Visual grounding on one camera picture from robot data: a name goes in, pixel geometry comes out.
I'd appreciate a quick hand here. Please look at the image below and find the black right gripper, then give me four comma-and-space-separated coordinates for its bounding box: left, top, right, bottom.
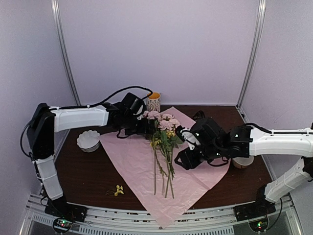
174, 144, 224, 171

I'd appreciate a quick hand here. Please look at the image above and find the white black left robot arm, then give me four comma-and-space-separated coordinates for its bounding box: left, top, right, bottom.
26, 93, 155, 217

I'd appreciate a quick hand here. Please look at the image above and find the black printed ribbon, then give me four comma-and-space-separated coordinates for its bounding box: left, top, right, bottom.
192, 110, 207, 123

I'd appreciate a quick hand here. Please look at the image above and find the white scalloped bowl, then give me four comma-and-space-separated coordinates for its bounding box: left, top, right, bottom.
76, 130, 100, 153

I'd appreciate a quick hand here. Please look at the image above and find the right aluminium frame post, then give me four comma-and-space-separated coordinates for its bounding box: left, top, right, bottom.
236, 0, 267, 110

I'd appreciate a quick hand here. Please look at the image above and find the white round bowl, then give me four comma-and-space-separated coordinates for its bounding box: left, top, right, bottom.
232, 156, 254, 169

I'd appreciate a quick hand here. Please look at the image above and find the aluminium frame post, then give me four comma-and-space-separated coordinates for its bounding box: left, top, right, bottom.
236, 0, 267, 110
51, 0, 81, 106

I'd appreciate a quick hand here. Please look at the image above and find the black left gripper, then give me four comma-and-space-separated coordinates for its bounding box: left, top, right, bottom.
122, 114, 157, 135

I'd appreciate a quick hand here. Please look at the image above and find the pink rose stem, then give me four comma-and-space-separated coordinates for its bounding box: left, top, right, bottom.
143, 111, 182, 198

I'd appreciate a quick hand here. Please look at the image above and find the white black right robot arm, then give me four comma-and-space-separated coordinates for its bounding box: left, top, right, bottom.
174, 117, 313, 216

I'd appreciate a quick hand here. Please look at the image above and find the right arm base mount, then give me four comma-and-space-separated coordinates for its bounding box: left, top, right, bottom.
234, 202, 276, 233

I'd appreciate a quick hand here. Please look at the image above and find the left aluminium frame post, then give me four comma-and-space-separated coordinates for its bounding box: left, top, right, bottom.
51, 0, 81, 106

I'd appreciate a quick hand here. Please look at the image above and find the fallen yellow flower sprig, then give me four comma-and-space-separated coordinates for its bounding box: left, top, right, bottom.
105, 185, 124, 196

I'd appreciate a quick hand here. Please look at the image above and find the floral ceramic mug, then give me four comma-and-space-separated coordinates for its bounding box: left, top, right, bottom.
146, 92, 161, 112

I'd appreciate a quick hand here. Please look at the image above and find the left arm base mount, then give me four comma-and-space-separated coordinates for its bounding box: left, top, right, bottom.
45, 204, 88, 234

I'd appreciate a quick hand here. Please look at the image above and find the front aluminium rail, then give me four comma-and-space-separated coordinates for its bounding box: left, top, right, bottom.
23, 193, 304, 235

